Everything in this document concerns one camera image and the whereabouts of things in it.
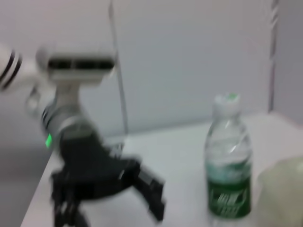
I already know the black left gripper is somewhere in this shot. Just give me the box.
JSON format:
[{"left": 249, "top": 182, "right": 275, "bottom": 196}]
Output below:
[{"left": 51, "top": 132, "right": 168, "bottom": 227}]

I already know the clear green-label water bottle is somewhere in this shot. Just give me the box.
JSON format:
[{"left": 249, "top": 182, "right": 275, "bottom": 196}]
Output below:
[{"left": 204, "top": 93, "right": 253, "bottom": 227}]

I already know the pale green wavy glass plate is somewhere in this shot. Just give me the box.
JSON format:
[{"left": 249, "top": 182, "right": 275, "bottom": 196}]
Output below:
[{"left": 257, "top": 157, "right": 303, "bottom": 227}]

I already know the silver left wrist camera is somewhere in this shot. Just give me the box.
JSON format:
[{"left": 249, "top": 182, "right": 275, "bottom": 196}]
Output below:
[{"left": 35, "top": 48, "right": 118, "bottom": 109}]

